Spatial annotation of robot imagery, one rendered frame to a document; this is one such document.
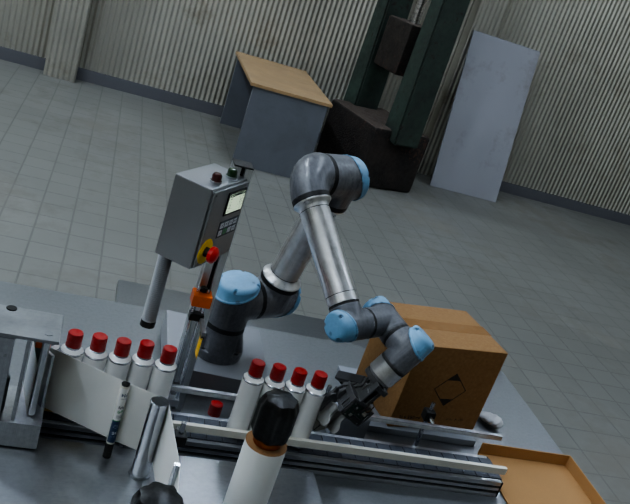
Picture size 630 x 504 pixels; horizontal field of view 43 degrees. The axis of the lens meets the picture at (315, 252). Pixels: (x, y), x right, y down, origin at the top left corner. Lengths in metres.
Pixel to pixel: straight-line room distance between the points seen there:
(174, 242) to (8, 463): 0.56
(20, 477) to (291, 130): 5.66
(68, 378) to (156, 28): 6.83
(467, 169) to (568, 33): 1.89
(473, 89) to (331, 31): 1.62
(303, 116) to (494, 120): 2.62
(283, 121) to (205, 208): 5.40
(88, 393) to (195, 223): 0.43
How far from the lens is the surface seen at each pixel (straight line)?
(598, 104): 9.91
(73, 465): 1.79
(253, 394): 1.91
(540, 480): 2.44
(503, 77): 8.97
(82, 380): 1.78
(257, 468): 1.65
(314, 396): 1.93
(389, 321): 1.94
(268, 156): 7.14
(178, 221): 1.73
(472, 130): 8.84
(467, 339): 2.33
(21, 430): 1.78
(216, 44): 8.47
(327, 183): 1.96
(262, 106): 7.01
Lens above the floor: 2.01
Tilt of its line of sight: 21 degrees down
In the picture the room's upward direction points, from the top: 19 degrees clockwise
